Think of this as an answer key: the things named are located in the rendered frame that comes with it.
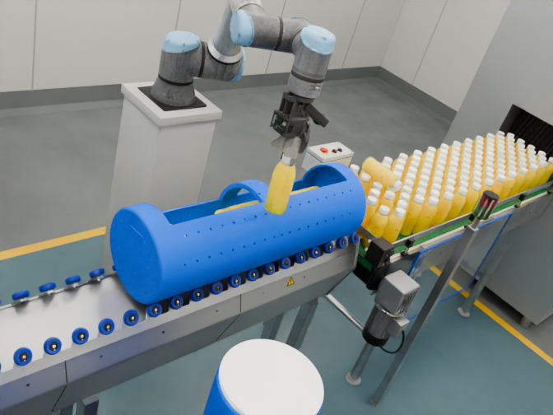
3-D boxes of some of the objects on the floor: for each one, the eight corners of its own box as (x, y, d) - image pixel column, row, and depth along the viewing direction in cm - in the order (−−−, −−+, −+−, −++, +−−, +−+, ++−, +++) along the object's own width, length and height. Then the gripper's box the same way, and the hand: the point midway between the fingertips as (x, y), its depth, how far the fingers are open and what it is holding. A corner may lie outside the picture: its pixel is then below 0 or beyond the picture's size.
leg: (263, 394, 277) (301, 297, 244) (272, 389, 281) (311, 294, 248) (271, 403, 274) (310, 307, 241) (280, 398, 278) (320, 302, 245)
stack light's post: (369, 401, 291) (467, 225, 233) (374, 398, 294) (471, 223, 236) (375, 407, 289) (475, 231, 231) (380, 403, 292) (480, 229, 233)
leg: (245, 373, 285) (280, 277, 251) (254, 369, 289) (290, 272, 255) (253, 382, 282) (288, 285, 248) (262, 377, 285) (298, 282, 252)
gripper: (275, 84, 159) (256, 154, 169) (301, 102, 151) (280, 174, 162) (299, 84, 164) (279, 152, 174) (325, 101, 157) (303, 171, 167)
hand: (288, 158), depth 169 cm, fingers closed on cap, 4 cm apart
